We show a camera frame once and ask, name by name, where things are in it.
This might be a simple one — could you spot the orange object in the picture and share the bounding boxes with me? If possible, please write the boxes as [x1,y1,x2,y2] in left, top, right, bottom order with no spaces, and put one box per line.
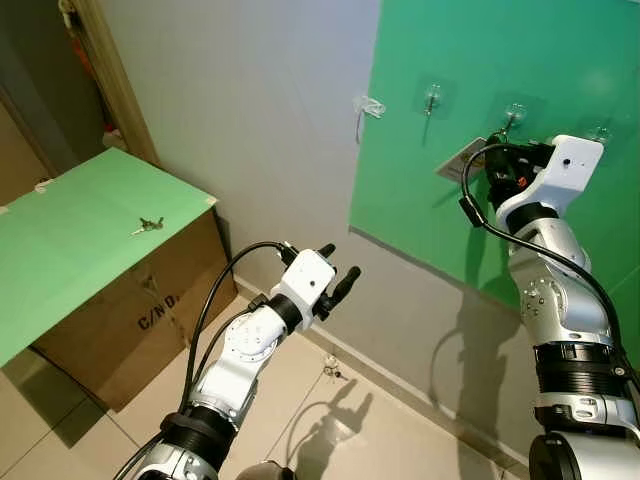
[70,25,96,76]

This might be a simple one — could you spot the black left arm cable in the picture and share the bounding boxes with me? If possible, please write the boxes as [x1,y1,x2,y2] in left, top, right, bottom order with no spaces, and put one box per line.
[118,240,299,480]

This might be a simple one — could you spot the small metal keys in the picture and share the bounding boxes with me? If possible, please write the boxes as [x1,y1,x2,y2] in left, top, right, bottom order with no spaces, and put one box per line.
[131,216,166,237]

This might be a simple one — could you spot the green wall board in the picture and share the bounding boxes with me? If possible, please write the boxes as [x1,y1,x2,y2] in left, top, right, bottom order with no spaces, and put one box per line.
[348,0,640,341]

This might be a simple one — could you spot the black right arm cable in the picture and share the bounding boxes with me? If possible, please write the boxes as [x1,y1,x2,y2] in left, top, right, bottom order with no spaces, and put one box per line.
[460,143,640,401]

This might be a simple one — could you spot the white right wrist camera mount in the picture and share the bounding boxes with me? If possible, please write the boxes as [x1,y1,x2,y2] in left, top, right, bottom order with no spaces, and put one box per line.
[497,135,606,226]

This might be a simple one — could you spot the clear adhesive metal wall hook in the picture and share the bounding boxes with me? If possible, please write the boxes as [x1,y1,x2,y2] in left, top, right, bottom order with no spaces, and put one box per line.
[416,78,451,119]
[585,118,616,146]
[495,95,541,141]

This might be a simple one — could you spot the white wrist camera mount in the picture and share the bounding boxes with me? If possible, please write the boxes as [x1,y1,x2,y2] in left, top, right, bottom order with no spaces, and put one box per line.
[270,248,337,323]
[497,135,606,226]

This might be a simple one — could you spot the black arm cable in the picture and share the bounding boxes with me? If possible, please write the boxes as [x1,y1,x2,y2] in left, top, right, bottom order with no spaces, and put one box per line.
[118,240,299,480]
[460,143,640,401]

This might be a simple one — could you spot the small white object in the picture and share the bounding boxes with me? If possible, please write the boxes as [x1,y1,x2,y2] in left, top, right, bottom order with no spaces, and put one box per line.
[103,125,128,151]

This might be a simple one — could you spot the beige door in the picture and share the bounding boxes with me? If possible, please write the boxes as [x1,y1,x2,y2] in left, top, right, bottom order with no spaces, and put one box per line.
[0,95,51,206]

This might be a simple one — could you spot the white wall clip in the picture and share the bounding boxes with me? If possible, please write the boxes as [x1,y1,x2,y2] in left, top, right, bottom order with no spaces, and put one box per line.
[355,94,387,143]

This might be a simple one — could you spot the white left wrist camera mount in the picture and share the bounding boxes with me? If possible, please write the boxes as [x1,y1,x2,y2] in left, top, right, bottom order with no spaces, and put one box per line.
[270,248,337,323]

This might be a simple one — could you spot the beige door frame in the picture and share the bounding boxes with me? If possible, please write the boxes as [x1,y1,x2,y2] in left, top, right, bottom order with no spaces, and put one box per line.
[60,0,161,166]

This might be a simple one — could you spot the white key tag with keys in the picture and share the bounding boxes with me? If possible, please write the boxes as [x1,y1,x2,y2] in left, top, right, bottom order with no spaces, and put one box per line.
[434,137,493,183]

